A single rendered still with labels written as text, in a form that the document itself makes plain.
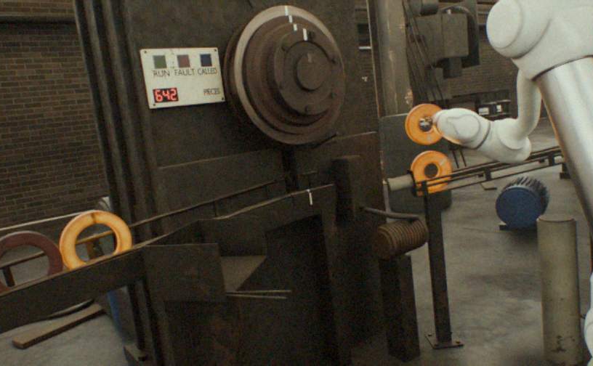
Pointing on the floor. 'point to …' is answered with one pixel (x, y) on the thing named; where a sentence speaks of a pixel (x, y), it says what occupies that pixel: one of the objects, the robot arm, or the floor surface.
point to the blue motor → (522, 204)
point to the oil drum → (397, 165)
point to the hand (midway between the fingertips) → (426, 120)
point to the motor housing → (399, 283)
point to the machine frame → (228, 176)
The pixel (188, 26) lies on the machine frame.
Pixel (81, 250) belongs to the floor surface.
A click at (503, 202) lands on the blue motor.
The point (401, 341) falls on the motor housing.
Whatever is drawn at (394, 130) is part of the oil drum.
